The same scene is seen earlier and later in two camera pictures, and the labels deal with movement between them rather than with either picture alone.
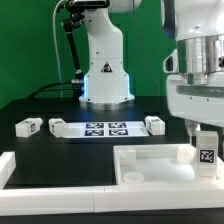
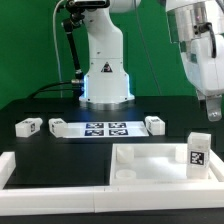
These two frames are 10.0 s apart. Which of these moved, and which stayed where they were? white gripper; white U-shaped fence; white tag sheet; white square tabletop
Moved: white gripper; white square tabletop
Stayed: white tag sheet; white U-shaped fence
